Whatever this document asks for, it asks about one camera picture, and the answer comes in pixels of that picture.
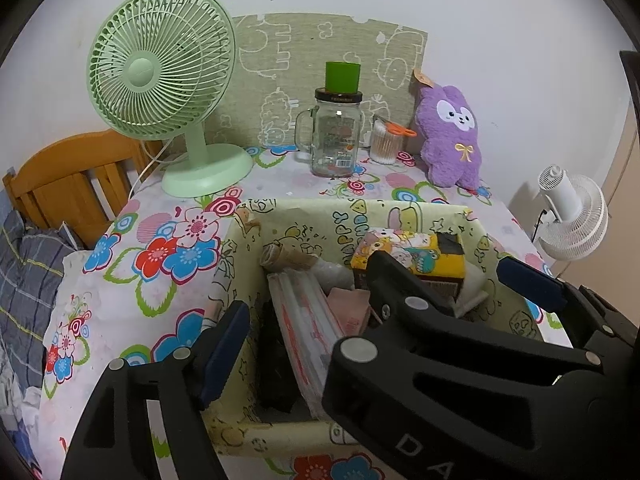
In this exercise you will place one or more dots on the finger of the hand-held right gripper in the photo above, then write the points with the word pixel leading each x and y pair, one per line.
pixel 395 285
pixel 530 280

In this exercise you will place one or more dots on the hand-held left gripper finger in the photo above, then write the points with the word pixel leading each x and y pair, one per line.
pixel 227 345

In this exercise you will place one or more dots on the yellow cartoon tissue packet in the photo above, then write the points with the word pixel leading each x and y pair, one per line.
pixel 415 245

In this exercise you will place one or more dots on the black shiny bag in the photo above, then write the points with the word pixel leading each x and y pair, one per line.
pixel 275 360

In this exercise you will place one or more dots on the pink packet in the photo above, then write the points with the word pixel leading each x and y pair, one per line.
pixel 347 310

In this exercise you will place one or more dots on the white beige cloth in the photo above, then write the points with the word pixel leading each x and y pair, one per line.
pixel 335 275

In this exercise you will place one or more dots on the clear plastic packet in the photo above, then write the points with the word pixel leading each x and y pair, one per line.
pixel 300 320

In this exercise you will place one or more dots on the cartoon print storage box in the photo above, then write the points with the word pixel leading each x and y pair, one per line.
pixel 310 222

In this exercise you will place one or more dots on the beige bandage roll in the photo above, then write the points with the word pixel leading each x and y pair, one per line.
pixel 290 260

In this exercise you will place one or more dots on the white standing fan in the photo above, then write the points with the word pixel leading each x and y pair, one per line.
pixel 580 220

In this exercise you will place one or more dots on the beige door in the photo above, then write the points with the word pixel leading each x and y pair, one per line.
pixel 625 185

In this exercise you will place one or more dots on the cotton swab jar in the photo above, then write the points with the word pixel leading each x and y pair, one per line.
pixel 385 147

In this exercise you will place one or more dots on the purple plush bunny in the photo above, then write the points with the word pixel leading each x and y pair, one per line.
pixel 450 155

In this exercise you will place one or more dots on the glass jar mug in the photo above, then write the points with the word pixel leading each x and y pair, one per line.
pixel 332 135

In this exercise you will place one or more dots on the blue plaid bedding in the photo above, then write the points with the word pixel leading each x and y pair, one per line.
pixel 30 280

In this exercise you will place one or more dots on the green plastic cup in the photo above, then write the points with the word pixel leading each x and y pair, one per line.
pixel 342 77

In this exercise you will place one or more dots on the wooden chair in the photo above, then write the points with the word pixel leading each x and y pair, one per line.
pixel 60 180

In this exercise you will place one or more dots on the green printed board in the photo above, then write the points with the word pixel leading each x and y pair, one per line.
pixel 300 45

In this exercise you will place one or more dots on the green desk fan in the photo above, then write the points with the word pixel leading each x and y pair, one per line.
pixel 140 72

